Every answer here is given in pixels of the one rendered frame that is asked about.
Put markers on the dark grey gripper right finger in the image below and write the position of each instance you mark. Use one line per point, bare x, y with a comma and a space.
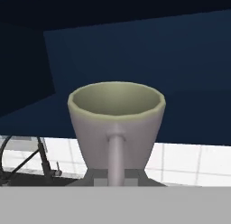
133, 178

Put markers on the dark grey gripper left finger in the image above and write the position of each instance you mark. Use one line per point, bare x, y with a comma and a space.
97, 178

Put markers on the grey cup with green rim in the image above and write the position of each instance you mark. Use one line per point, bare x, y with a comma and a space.
117, 137

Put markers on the dark blue cabinet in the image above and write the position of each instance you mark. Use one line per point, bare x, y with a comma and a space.
150, 53

